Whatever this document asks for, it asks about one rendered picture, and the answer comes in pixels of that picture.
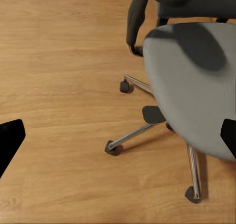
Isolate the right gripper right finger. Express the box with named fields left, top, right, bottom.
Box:
left=220, top=119, right=236, bottom=158

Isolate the swivel chair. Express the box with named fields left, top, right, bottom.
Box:
left=104, top=0, right=236, bottom=203

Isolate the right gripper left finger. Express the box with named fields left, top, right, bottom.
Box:
left=0, top=119, right=26, bottom=178

